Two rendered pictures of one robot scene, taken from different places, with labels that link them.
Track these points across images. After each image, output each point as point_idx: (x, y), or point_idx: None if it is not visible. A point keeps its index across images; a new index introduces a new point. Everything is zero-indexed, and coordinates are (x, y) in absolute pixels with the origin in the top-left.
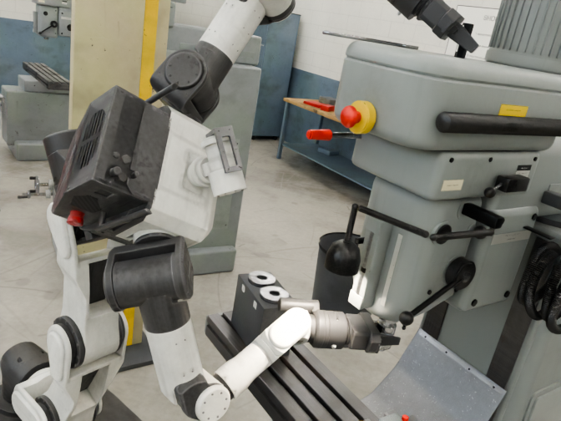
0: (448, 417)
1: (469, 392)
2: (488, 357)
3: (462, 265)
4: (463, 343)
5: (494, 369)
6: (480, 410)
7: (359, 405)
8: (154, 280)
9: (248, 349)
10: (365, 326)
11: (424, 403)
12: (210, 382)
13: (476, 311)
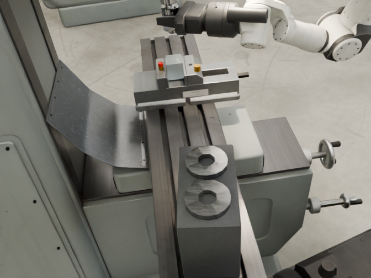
0: (91, 106)
1: (70, 86)
2: (49, 57)
3: None
4: (47, 75)
5: (54, 58)
6: (77, 83)
7: (154, 134)
8: None
9: (300, 23)
10: (192, 6)
11: (94, 123)
12: (334, 15)
13: (33, 38)
